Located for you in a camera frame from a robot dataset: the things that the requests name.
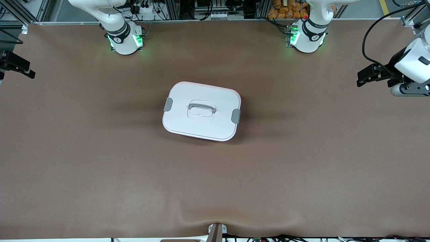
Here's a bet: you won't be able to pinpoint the white power strip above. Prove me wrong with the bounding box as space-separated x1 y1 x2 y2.
133 3 156 16

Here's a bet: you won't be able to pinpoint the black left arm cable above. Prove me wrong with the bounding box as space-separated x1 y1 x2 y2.
361 1 423 69

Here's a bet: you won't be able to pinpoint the metal table edge bracket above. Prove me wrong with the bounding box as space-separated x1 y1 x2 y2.
208 223 227 242

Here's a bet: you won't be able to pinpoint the orange mesh bag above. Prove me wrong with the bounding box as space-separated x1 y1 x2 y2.
268 0 311 19

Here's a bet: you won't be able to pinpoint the silver table edge rail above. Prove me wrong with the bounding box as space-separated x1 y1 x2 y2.
32 18 403 26

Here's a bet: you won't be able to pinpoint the white box lid grey latches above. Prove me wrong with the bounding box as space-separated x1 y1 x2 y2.
162 82 242 142

